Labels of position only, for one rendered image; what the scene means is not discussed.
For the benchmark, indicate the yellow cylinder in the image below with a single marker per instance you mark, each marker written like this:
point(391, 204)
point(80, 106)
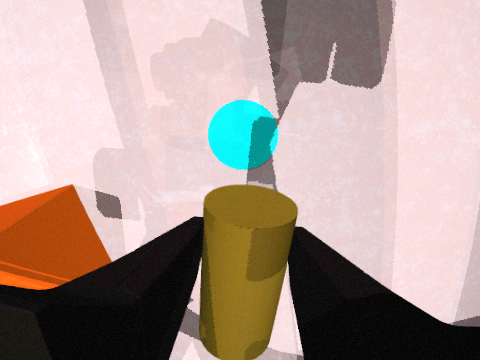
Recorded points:
point(247, 236)

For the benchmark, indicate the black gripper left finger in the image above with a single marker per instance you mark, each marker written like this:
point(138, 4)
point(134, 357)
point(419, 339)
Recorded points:
point(130, 309)

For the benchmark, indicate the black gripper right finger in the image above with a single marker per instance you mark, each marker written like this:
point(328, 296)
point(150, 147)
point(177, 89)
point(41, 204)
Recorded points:
point(344, 314)

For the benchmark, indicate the cyan circle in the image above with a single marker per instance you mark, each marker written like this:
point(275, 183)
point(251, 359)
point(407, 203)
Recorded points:
point(243, 134)

